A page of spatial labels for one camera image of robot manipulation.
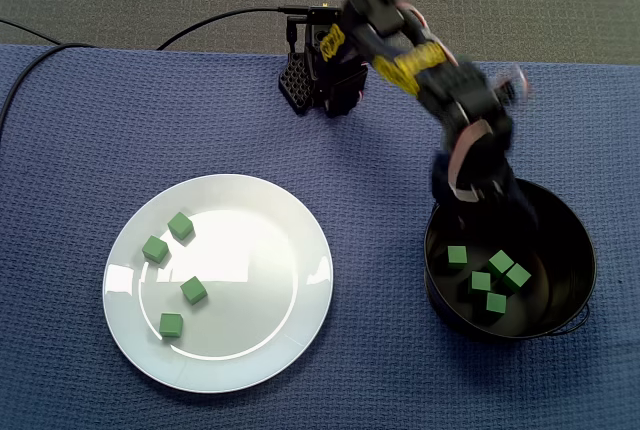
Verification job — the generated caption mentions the black metal bucket container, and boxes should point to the black metal bucket container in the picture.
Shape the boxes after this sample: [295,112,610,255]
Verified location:
[423,175,598,344]

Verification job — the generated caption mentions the long black robot cable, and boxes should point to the long black robot cable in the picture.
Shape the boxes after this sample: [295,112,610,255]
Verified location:
[155,3,314,51]

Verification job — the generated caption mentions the white round plate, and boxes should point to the white round plate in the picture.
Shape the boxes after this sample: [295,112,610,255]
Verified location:
[102,173,335,395]

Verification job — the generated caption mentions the pink wrist servo wire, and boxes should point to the pink wrist servo wire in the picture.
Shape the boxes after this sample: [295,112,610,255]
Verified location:
[492,63,534,104]

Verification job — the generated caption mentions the thin black cable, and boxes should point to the thin black cable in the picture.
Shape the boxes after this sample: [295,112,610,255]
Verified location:
[0,17,61,46]

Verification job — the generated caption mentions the thick black cable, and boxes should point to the thick black cable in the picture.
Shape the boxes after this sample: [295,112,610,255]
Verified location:
[0,42,94,126]

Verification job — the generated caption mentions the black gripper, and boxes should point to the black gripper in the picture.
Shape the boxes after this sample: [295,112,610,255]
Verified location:
[430,98,541,232]

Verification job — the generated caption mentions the blue woven table cloth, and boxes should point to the blue woven table cloth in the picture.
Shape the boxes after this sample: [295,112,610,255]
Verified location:
[0,43,640,430]

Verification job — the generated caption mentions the green cube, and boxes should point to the green cube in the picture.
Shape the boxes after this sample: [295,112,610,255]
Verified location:
[166,211,195,241]
[487,249,515,277]
[141,234,170,265]
[469,270,493,296]
[446,245,469,270]
[158,312,184,339]
[485,291,508,315]
[503,263,533,294]
[179,275,209,307]

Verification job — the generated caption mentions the pink gripper servo wire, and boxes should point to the pink gripper servo wire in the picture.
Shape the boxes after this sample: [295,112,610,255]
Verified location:
[446,117,494,202]

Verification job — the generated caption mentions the short black robot cable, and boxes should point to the short black robot cable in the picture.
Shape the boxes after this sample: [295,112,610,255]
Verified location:
[285,13,307,54]

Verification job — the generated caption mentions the white red elbow servo wire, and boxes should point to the white red elbow servo wire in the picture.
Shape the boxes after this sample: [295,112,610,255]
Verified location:
[397,0,459,67]

